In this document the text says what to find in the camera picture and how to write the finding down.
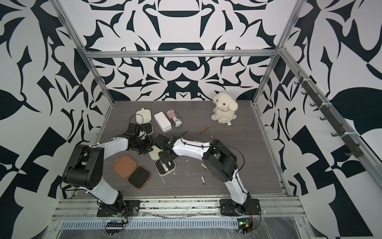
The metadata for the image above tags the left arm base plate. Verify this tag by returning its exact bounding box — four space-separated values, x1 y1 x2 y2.
96 200 141 217

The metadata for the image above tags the white rectangular box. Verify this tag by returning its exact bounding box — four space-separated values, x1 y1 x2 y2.
154 112 172 133

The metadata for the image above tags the small clipper middle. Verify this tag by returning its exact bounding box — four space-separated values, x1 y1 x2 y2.
201 163 209 171

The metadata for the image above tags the right electronics board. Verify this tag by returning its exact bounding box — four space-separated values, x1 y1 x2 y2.
237 218 253 234

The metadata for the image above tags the aluminium front rail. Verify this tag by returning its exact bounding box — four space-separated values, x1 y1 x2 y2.
52 194 306 219

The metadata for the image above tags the white plush dog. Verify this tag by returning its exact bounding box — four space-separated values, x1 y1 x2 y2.
211 93 238 126

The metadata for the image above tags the cream nail clipper case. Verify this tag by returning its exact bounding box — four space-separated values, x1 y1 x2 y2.
148 146 177 176

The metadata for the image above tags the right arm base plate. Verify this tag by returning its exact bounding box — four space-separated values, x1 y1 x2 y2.
219 198 261 217

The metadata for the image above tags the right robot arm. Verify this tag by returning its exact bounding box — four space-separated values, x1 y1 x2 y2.
154 135 251 212

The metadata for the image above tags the cream case far left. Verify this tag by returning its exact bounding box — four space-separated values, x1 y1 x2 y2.
135 108 153 135

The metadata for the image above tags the left electronics board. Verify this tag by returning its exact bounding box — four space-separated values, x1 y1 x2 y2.
104 221 126 235

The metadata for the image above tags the small clipper front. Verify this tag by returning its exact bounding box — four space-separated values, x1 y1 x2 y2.
201 176 207 187

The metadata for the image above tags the brown nail clipper case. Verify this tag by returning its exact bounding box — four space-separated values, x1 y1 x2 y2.
112 155 151 190

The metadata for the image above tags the brown nail file tool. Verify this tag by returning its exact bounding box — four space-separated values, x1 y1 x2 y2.
200 125 210 134

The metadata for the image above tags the wall hook rack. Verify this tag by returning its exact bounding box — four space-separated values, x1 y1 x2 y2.
295 71 365 158

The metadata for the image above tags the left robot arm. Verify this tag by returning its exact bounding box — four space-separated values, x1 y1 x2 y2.
62 122 153 208

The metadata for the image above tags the electronics board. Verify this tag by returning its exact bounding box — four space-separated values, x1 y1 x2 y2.
237 218 253 234
104 221 126 235

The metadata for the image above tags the small clipper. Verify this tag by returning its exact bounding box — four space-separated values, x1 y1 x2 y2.
201 176 207 187
201 163 209 171

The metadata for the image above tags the cream large nail clipper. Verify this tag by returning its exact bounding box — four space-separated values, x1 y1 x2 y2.
162 164 169 172

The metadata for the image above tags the flag pattern can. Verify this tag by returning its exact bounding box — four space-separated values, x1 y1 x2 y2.
166 109 183 127

